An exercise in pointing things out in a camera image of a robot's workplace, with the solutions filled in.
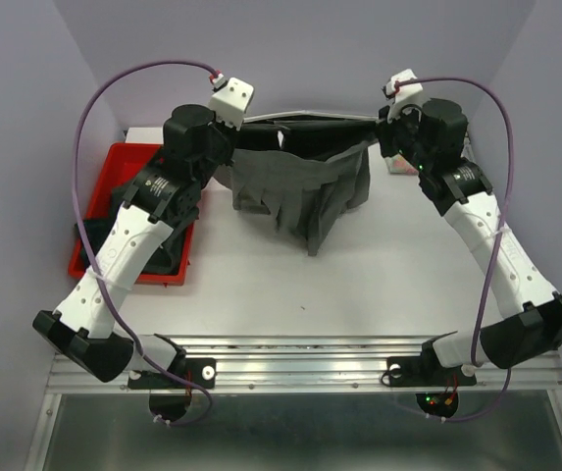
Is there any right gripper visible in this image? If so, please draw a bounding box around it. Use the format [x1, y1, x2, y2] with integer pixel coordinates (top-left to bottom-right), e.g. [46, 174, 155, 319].
[378, 98, 434, 172]

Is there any floral pastel skirt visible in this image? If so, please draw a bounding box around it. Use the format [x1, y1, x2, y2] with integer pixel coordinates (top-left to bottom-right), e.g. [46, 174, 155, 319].
[385, 155, 418, 176]

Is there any grey skirt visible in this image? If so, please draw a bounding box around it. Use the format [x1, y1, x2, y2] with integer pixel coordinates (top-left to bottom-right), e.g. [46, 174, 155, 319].
[230, 115, 377, 256]

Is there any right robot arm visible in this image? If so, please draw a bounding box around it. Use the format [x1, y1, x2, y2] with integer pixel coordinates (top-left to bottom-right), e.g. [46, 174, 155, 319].
[377, 99, 562, 383]

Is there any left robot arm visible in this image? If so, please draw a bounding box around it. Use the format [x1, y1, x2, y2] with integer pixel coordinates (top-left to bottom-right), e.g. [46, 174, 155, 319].
[32, 104, 236, 383]

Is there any red plastic bin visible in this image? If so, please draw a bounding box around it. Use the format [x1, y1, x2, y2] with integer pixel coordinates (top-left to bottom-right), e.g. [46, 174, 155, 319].
[83, 142, 194, 286]

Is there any dark charcoal knit skirt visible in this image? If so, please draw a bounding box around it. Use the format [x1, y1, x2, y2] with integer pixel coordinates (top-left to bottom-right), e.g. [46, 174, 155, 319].
[83, 183, 187, 284]

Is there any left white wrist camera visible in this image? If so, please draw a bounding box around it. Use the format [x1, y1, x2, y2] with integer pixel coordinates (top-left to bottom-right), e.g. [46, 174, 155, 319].
[208, 74, 255, 131]

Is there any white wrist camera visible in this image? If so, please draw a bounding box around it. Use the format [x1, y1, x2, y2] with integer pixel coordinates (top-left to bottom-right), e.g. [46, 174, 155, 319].
[384, 69, 426, 123]
[208, 74, 255, 131]

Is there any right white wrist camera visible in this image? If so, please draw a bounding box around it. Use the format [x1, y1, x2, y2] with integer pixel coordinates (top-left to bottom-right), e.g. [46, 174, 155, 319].
[384, 69, 426, 123]

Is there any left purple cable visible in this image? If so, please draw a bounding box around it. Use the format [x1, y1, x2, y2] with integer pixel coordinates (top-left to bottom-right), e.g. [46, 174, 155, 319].
[73, 60, 223, 427]

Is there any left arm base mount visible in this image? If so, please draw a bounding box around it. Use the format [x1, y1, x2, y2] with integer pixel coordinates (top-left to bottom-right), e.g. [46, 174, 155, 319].
[127, 357, 217, 391]

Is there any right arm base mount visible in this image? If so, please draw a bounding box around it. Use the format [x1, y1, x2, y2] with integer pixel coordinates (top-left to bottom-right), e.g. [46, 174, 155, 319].
[380, 340, 477, 388]

